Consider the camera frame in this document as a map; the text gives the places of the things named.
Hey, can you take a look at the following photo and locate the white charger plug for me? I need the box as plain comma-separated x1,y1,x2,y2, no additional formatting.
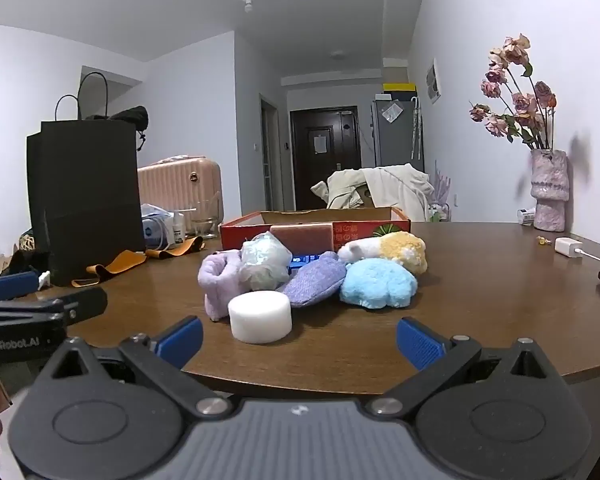
555,237,584,259

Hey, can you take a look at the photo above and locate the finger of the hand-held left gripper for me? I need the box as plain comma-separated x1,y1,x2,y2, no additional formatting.
55,287,108,331
0,271,41,303

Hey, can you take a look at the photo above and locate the yellow and white plush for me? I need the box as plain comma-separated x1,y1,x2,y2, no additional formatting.
337,231,427,276

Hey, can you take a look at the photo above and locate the black paper bag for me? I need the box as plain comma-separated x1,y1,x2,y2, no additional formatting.
26,72,146,287

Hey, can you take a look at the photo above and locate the black fluffy garment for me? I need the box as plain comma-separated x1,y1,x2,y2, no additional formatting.
87,106,150,151

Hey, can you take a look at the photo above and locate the cream coat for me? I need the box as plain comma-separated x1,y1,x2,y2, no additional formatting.
311,165,436,222

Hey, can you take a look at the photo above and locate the light blue plush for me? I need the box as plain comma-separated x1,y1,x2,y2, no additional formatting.
339,258,419,311

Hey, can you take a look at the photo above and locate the dark entrance door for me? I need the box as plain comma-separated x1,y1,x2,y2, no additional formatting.
290,107,362,211

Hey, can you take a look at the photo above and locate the grey refrigerator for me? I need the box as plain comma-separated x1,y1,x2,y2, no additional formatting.
371,99,425,173

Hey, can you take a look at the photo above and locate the pink ribbed suitcase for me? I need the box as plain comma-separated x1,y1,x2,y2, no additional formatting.
137,156,224,238

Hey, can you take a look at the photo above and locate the lilac fluffy towel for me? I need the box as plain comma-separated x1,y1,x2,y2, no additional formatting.
198,251,253,322

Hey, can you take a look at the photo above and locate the red cardboard box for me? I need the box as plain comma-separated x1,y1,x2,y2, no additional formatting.
219,206,412,253

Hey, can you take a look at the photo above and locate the blue printed packet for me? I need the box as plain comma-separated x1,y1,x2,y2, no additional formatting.
289,254,327,275

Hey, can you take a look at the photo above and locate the clear glass cup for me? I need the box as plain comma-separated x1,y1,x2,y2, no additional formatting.
190,199,223,239

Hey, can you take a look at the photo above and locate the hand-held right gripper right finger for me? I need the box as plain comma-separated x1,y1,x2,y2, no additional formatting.
365,317,563,418

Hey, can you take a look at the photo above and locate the wall poster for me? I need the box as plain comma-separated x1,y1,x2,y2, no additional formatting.
426,58,442,104

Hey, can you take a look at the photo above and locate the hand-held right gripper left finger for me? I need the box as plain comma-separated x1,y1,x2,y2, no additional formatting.
40,316,233,418

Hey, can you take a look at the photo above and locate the dried pink rose bouquet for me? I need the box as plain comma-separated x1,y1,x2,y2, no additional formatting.
469,34,557,151

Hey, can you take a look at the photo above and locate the purple fabric pouch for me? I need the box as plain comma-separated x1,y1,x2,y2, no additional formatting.
280,251,348,308

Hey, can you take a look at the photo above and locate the blue face mask pack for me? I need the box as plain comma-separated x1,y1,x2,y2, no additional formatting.
141,203,176,250

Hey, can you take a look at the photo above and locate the lilac textured vase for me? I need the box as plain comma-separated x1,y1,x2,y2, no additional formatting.
530,149,568,233

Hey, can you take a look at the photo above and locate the white foam cylinder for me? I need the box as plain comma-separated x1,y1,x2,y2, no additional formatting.
228,290,293,345

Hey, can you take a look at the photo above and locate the grey interior door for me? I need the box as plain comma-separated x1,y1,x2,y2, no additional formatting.
260,94,284,211

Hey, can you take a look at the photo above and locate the hanging umbrella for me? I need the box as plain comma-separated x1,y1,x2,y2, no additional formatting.
410,97,424,161

